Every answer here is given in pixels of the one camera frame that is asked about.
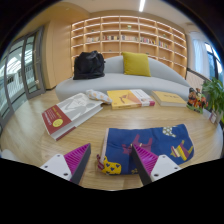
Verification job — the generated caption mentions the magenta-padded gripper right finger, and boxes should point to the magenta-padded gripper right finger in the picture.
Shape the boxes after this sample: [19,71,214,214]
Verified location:
[130,143,182,187]

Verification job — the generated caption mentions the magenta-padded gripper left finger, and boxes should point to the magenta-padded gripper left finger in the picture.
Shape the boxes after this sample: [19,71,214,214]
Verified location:
[39,143,92,185]

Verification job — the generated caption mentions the red and grey book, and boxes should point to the red and grey book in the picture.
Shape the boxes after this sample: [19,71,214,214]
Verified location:
[41,92,104,142]

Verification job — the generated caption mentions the white orange-dotted pouch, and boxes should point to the white orange-dotted pouch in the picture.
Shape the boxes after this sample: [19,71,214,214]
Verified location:
[85,88,114,105]

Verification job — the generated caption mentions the yellow and white book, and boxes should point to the yellow and white book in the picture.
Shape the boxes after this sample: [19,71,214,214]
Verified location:
[106,88,157,111]

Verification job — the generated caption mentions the plain yellow book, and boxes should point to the plain yellow book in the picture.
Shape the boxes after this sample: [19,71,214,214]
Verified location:
[151,90,188,108]

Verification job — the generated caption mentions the colourful cartoon figurines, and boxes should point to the colourful cartoon figurines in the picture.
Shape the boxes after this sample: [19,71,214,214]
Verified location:
[186,87,209,114]

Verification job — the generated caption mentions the small white red-labelled jar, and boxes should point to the small white red-labelled jar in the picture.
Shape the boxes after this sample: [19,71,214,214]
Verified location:
[208,111,218,125]

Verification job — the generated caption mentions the curved grey sofa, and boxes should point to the curved grey sofa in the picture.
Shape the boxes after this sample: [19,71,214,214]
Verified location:
[54,55,192,103]

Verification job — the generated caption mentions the black backpack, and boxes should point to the black backpack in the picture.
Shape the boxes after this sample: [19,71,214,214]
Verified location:
[72,50,106,81]

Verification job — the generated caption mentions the green potted plant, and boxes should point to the green potted plant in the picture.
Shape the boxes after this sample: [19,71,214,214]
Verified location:
[201,77,224,124]

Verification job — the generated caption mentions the mustard yellow cushion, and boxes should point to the mustard yellow cushion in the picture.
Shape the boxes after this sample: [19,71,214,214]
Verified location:
[121,51,152,78]

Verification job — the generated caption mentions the grey-framed glass door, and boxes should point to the grey-framed glass door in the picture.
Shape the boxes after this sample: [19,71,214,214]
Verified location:
[0,26,47,134]

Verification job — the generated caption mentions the white sheer curtain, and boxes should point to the white sheer curtain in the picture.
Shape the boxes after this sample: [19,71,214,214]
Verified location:
[190,31,211,79]

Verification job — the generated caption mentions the dark-framed window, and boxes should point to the dark-framed window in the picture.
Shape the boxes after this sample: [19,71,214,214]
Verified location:
[203,41,224,84]

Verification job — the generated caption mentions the long ceiling light strip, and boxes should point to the long ceiling light strip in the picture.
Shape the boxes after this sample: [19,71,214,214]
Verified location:
[138,0,147,13]

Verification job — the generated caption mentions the wooden wall shelf unit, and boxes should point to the wooden wall shelf unit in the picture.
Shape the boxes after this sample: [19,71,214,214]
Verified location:
[70,15,188,78]

